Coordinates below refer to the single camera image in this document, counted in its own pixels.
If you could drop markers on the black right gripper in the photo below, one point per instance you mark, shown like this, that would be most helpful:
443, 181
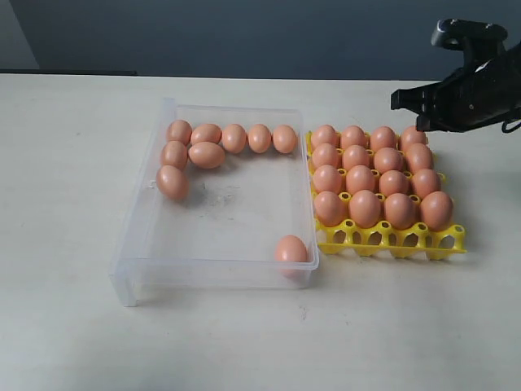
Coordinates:
487, 96

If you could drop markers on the brown egg placed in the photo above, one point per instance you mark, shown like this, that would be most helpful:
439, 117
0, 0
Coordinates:
436, 211
382, 137
324, 134
353, 135

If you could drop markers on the brown egg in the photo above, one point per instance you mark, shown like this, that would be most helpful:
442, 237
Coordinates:
234, 138
355, 155
392, 182
208, 132
388, 159
172, 182
327, 178
179, 130
259, 138
284, 139
326, 154

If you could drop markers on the yellow plastic egg tray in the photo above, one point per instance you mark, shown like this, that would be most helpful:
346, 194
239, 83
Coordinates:
436, 245

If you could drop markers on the brown egg front right corner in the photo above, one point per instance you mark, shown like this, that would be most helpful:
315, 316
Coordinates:
291, 249

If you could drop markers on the clear plastic bin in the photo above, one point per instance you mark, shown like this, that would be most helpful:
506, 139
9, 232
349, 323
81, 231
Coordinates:
225, 232

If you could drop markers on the black object behind table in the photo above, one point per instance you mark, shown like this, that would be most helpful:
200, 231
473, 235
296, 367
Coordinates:
70, 72

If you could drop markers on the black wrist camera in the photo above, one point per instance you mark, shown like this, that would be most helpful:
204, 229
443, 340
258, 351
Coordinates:
478, 41

